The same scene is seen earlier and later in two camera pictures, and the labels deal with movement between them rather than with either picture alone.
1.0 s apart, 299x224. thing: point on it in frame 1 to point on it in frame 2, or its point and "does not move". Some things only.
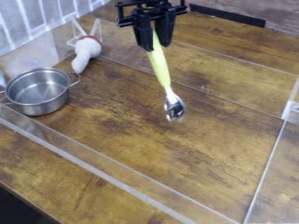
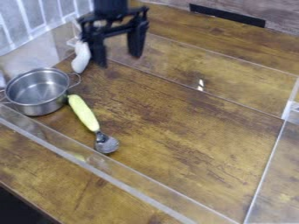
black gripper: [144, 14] to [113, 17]
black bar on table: [211, 12] does not move
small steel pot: [39, 90] does not move
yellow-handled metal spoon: [173, 105] to [105, 144]
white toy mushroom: [88, 46] does not move
